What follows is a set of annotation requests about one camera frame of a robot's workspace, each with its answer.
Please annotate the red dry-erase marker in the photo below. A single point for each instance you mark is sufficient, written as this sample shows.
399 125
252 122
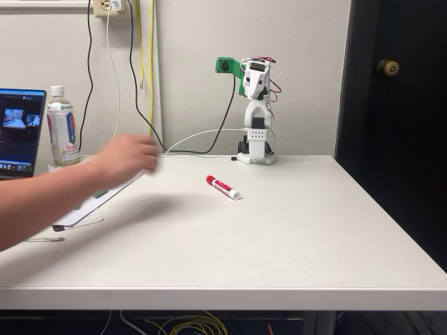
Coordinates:
223 187

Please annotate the person's hand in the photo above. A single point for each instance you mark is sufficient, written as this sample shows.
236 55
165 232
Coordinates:
129 157

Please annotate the brass door knob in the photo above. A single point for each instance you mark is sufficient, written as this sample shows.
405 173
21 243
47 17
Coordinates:
387 67

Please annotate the black door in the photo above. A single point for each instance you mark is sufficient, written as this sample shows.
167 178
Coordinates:
401 139

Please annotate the white charger plug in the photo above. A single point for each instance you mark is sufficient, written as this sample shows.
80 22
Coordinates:
117 5

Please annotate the plastic tea bottle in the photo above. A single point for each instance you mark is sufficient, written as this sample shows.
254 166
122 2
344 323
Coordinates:
63 132

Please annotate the white mesh pad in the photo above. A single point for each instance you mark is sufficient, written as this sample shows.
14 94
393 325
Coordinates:
92 219

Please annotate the white sheet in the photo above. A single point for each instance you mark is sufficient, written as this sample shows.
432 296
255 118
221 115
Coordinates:
87 214

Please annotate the clear plastic bag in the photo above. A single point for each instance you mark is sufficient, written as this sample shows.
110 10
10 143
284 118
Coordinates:
54 168

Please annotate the grey laptop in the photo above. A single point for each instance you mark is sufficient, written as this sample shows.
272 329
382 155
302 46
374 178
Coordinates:
21 139

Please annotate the small black flat piece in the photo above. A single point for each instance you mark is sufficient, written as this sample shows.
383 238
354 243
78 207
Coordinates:
58 228

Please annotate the grey table leg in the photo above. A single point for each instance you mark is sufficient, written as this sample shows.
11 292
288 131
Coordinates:
324 324

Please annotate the beige wall outlet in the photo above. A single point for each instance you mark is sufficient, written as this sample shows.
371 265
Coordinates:
101 8

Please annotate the white wall trim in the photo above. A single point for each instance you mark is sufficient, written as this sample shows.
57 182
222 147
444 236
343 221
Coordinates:
35 3

